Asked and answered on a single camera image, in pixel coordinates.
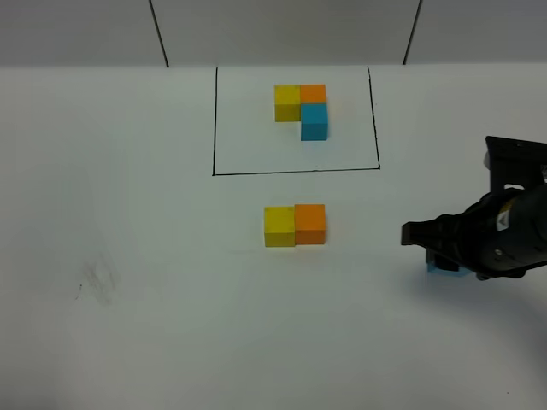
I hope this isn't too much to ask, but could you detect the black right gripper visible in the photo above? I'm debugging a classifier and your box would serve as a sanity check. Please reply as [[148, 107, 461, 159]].
[[401, 184, 546, 280]]

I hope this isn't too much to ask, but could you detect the blue template block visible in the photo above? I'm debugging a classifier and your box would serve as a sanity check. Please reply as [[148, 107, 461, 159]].
[[300, 103, 328, 141]]

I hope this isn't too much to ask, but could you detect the orange template block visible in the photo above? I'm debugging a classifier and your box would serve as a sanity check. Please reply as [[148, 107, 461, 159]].
[[300, 84, 327, 104]]

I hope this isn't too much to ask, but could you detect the yellow template block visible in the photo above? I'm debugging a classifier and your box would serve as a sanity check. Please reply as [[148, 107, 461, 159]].
[[274, 85, 301, 122]]

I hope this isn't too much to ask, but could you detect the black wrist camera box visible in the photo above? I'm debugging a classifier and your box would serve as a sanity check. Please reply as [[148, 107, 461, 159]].
[[485, 136, 546, 196]]

